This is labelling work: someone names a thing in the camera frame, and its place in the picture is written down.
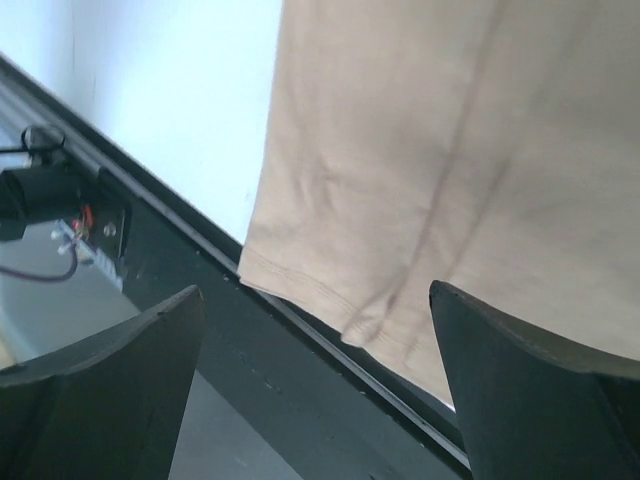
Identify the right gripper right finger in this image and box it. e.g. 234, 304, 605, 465
429, 281, 639, 479

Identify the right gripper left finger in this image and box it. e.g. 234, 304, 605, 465
1, 286, 206, 479

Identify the beige t shirt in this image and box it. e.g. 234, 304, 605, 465
238, 1, 639, 402

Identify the right white cable duct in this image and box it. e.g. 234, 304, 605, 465
51, 220, 124, 292

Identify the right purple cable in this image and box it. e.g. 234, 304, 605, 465
0, 239, 81, 284

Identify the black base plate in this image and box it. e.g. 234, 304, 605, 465
1, 61, 471, 479

